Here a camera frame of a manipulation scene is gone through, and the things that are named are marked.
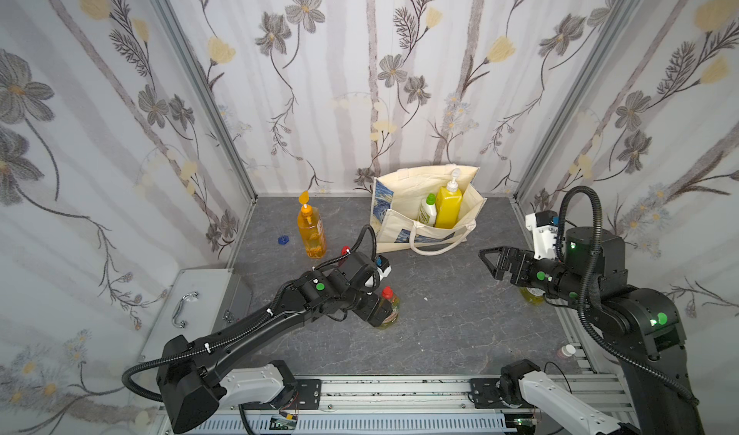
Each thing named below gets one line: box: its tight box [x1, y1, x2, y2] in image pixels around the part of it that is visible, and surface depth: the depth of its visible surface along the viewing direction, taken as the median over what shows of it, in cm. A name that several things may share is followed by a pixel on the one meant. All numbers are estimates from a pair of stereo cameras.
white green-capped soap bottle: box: [417, 192, 437, 228], surface depth 99 cm
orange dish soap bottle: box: [297, 190, 327, 260], surface depth 93 cm
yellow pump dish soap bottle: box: [434, 168, 463, 230], surface depth 95 cm
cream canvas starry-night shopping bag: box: [369, 164, 488, 256], surface depth 92 cm
